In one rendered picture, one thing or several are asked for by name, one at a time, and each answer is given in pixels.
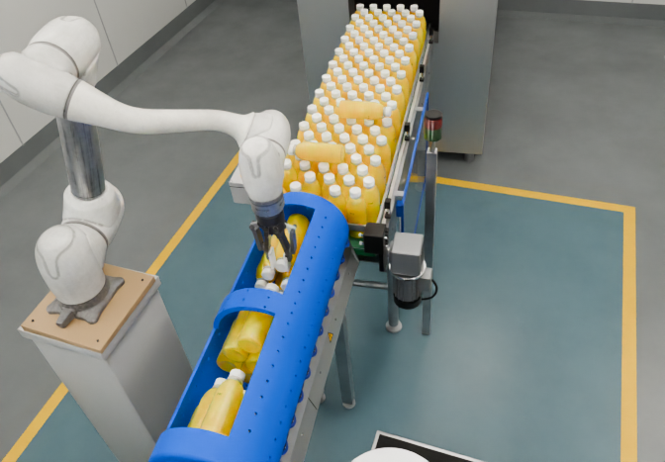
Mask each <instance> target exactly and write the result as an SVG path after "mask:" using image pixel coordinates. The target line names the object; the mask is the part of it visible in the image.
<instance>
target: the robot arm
mask: <svg viewBox="0 0 665 462"><path fill-rule="evenodd" d="M100 48H101V44H100V37H99V34H98V32H97V30H96V28H95V27H94V26H93V25H92V24H91V23H90V22H89V21H87V20H85V19H84V18H81V17H77V16H61V17H58V18H55V19H53V20H51V21H50V22H48V23H47V24H46V25H44V26H43V27H42V28H41V29H40V30H39V31H38V32H37V33H36V34H35V35H34V36H33V38H32V39H31V40H30V42H29V44H28V46H27V47H26V48H25V49H24V50H22V51H21V52H20V53H18V52H14V51H9V52H5V53H2V54H1V55H0V90H1V91H2V92H4V93H5V94H6V95H8V96H9V97H11V98H12V99H14V100H16V101H17V102H19V103H21V104H23V105H25V106H27V107H30V108H32V109H35V110H37V111H40V112H42V113H45V114H47V115H51V116H55V117H56V121H57V126H58V131H59V136H60V141H61V146H62V151H63V156H64V161H65V166H66V171H67V176H68V181H69V185H68V187H67V188H66V189H65V191H64V193H63V212H62V218H63V220H62V223H61V225H56V226H53V227H51V228H49V229H47V230H46V231H44V232H43V233H42V234H41V236H40V237H39V239H38V241H37V244H36V250H35V257H36V262H37V266H38V268H39V270H40V273H41V275H42V276H43V278H44V280H45V282H46V283H47V286H48V287H49V288H50V290H51V291H52V292H53V294H54V295H55V296H56V298H55V299H54V300H53V301H52V302H51V303H50V304H49V305H48V306H47V312H48V313H49V314H50V315H59V317H58V319H57V321H56V325H57V326H59V327H61V328H64V327H66V326H67V325H68V324H69V323H70V322H71V321H72V320H73V319H78V320H82V321H86V322H88V323H89V324H95V323H97V322H98V321H99V319H100V316H101V314H102V312H103V311H104V310H105V308H106V307H107V305H108V304H109V302H110V301H111V300H112V298H113V297H114V295H115V294H116V292H117V291H118V290H119V289H120V288H121V287H122V286H123V285H124V284H125V280H124V278H123V277H112V276H108V275H105V274H104V272H103V267H104V261H105V255H106V250H107V247H108V246H109V244H110V243H111V241H112V239H113V237H114V236H115V234H116V232H117V229H118V227H119V225H120V222H121V220H122V217H123V214H124V209H125V207H124V200H123V197H122V194H121V193H120V191H119V190H118V189H117V188H116V187H115V186H114V185H112V184H111V183H110V182H108V181H106V180H105V179H104V172H103V165H102V158H101V151H100V144H99V138H98V131H97V126H98V127H102V128H106V129H111V130H115V131H120V132H125V133H131V134H143V135H154V134H169V133H183V132H197V131H218V132H222V133H225V134H228V135H230V136H232V137H233V138H234V139H235V140H236V141H237V144H238V147H240V149H239V155H238V166H239V172H240V177H241V180H242V183H243V186H244V189H245V190H246V192H247V193H248V198H249V200H250V204H251V208H252V210H253V212H254V213H255V214H256V217H257V222H256V221H251V223H250V225H249V228H250V229H251V231H252V233H253V236H254V239H255V242H256V245H257V248H258V250H259V251H261V250H263V251H264V252H265V255H266V259H267V260H269V261H270V266H271V270H274V268H275V263H276V257H275V252H274V247H272V246H271V235H272V234H274V235H276V237H277V239H279V241H280V244H281V246H282V248H283V250H284V254H283V258H284V263H285V267H286V272H289V271H290V268H291V265H292V264H291V261H292V258H293V256H292V254H295V252H296V250H297V239H296V227H297V225H293V226H291V225H288V223H287V221H286V220H285V215H284V209H283V208H284V205H285V200H284V195H283V188H282V184H283V179H284V163H285V157H286V155H287V153H288V150H289V145H290V137H291V132H290V125H289V122H288V120H287V119H286V117H285V116H284V115H283V114H282V113H280V112H279V111H276V110H266V111H263V112H261V113H253V112H252V113H250V114H248V115H239V114H234V113H230V112H225V111H219V110H151V109H140V108H135V107H131V106H128V105H125V104H123V103H121V102H119V101H117V100H115V99H113V98H111V97H109V96H108V95H106V94H104V93H103V92H101V91H99V90H98V89H96V88H94V87H95V85H96V82H97V71H98V62H99V52H100ZM260 229H262V230H263V231H264V241H263V237H262V234H261V231H260ZM285 229H287V230H288V233H289V241H290V243H289V241H288V239H287V236H286V234H285ZM270 247H271V248H270Z"/></svg>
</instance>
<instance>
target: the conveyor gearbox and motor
mask: <svg viewBox="0 0 665 462"><path fill-rule="evenodd" d="M387 257H389V270H390V272H391V274H392V275H393V297H394V303H395V304H396V305H397V306H398V307H399V308H401V309H405V310H410V309H414V308H416V307H417V306H418V305H419V304H420V303H421V301H423V300H429V299H431V298H433V297H434V296H435V295H436V293H437V285H436V283H435V281H434V280H433V279H432V268H427V267H426V263H425V261H424V257H425V238H424V236H423V235H422V234H416V233H407V232H395V235H394V240H392V241H391V243H390V246H388V248H387ZM431 282H432V283H433V284H434V286H435V292H434V294H433V295H432V296H431V297H428V298H422V291H426V292H430V288H431Z"/></svg>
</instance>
